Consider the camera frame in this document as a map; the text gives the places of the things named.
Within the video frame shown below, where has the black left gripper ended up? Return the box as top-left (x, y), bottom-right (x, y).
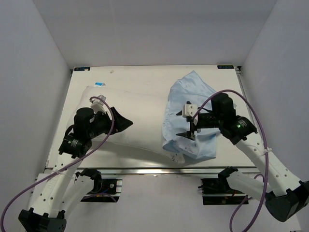
top-left (87, 107), bottom-right (133, 139)

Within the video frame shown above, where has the white pillow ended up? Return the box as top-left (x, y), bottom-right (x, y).
top-left (67, 86), bottom-right (185, 164)

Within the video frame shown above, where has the light blue pillowcase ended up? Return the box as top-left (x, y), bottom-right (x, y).
top-left (161, 70), bottom-right (223, 160)

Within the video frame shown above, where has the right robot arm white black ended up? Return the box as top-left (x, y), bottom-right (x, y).
top-left (177, 93), bottom-right (309, 222)

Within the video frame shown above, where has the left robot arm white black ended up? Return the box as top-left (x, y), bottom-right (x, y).
top-left (18, 107), bottom-right (133, 232)

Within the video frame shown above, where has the blue pillow tag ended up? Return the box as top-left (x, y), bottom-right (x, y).
top-left (95, 82), bottom-right (105, 87)

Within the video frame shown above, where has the blue sticker right corner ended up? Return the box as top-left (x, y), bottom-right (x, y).
top-left (217, 65), bottom-right (234, 70)

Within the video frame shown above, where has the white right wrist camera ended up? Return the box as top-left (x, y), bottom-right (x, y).
top-left (182, 104), bottom-right (197, 117)

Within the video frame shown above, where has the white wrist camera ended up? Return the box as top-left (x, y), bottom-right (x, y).
top-left (182, 104), bottom-right (197, 117)
top-left (90, 95), bottom-right (106, 114)

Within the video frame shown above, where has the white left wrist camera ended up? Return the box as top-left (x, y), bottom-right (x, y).
top-left (90, 95), bottom-right (106, 114)

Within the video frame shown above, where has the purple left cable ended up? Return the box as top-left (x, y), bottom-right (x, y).
top-left (0, 96), bottom-right (115, 228)

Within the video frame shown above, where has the purple cable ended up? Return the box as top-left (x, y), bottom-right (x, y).
top-left (189, 89), bottom-right (270, 232)
top-left (0, 96), bottom-right (115, 228)

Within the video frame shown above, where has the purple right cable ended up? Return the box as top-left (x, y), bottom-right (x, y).
top-left (189, 89), bottom-right (270, 232)

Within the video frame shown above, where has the aluminium table front rail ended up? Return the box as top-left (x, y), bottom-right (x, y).
top-left (45, 167), bottom-right (264, 176)

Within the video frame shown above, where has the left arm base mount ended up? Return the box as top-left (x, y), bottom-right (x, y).
top-left (75, 169), bottom-right (123, 203)

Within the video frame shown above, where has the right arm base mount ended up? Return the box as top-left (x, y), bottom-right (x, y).
top-left (197, 167), bottom-right (246, 205)

